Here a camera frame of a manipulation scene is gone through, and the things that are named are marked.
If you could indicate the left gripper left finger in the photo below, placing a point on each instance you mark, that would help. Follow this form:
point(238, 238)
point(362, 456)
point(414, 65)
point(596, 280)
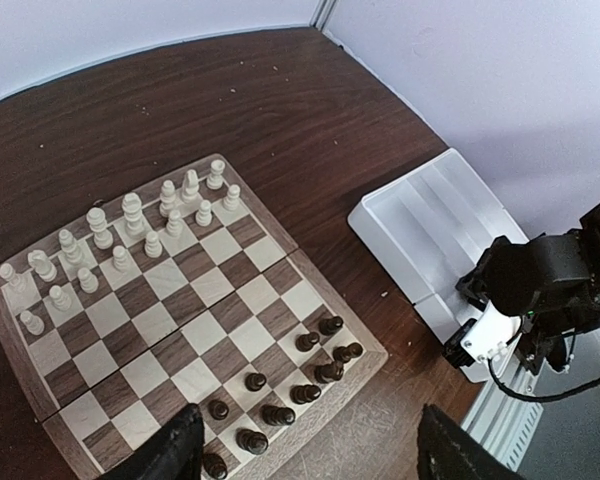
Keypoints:
point(175, 451)

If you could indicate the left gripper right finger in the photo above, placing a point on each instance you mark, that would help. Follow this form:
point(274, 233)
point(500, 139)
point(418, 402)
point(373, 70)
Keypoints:
point(446, 451)

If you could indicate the dark queen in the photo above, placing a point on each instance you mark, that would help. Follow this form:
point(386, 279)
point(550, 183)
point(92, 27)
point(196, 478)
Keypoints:
point(215, 466)

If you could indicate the dark pawn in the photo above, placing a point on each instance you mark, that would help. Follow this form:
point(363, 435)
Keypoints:
point(218, 409)
point(306, 342)
point(255, 381)
point(330, 326)

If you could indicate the dark rook corner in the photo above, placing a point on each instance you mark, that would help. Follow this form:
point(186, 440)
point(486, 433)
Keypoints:
point(346, 353)

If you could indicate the dark bishop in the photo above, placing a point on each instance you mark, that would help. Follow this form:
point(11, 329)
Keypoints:
point(304, 394)

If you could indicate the dark knight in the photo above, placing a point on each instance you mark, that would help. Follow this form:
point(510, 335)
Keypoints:
point(329, 373)

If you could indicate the wooden chess board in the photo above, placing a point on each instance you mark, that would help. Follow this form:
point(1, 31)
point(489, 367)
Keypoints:
point(108, 379)

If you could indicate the dark king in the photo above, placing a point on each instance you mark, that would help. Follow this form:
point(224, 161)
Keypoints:
point(251, 441)

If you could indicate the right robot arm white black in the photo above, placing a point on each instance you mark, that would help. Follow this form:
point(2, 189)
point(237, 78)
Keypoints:
point(553, 280)

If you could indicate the white chess pieces row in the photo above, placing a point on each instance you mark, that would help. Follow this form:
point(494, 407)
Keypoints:
point(179, 207)

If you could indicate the white plastic compartment tray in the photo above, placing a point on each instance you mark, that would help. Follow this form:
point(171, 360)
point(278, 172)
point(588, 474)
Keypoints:
point(427, 229)

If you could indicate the front aluminium rail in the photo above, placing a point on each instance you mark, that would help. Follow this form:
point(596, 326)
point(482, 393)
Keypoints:
point(543, 441)

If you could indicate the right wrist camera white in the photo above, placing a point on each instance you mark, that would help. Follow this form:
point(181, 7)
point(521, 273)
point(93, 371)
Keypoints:
point(485, 339)

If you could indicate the right aluminium frame post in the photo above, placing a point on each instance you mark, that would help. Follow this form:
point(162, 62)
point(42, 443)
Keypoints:
point(322, 13)

